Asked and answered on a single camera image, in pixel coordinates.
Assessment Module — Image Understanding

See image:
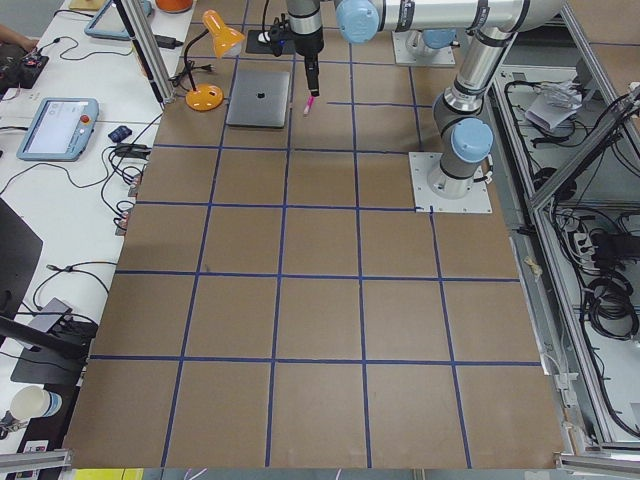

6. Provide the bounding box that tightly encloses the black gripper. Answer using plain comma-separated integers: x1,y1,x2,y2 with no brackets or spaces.
293,29,324,96

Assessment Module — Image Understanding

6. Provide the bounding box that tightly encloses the pink highlighter pen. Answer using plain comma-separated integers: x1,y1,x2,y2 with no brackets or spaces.
303,96,315,117

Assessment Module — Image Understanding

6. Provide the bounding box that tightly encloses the white computer mouse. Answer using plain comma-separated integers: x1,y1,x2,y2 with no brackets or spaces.
258,32,273,45

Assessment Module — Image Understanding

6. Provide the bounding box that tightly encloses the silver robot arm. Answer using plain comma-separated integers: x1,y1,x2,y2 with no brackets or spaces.
405,29,456,57
334,0,564,199

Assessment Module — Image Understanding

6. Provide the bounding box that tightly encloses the black mousepad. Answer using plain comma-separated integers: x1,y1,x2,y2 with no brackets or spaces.
245,30,295,56

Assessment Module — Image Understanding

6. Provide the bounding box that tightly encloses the grey closed laptop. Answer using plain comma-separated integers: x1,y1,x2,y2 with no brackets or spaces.
226,69,290,129

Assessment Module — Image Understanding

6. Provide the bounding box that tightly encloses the orange desk lamp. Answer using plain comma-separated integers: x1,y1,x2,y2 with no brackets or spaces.
182,9,246,113

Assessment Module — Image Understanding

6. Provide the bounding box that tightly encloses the orange cylindrical container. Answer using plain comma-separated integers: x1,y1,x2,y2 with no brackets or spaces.
155,0,193,14

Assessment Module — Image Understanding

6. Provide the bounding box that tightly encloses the dark blue checkered pouch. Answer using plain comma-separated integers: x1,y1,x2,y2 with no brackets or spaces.
108,125,132,143

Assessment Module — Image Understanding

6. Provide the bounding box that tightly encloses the blue teach pendant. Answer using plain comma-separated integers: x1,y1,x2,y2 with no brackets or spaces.
16,97,100,162
84,1,130,41

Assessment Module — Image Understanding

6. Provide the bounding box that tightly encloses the black monitor stand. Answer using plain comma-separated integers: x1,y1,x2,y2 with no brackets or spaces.
1,202,97,386

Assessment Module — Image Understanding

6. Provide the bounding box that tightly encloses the white paper cup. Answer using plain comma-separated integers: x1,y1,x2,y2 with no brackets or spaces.
9,386,63,421

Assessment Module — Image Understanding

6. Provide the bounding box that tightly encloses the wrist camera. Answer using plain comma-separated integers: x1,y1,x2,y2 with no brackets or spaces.
268,14,294,57

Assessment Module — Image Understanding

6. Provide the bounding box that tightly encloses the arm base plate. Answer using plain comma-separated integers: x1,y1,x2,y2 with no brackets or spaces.
392,29,456,68
408,152,493,214

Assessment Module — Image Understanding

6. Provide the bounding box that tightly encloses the black lamp power cord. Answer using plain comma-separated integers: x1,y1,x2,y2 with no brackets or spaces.
169,60,216,94

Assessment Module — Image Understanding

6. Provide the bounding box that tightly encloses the aluminium frame post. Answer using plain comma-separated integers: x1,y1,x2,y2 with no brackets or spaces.
114,0,175,105

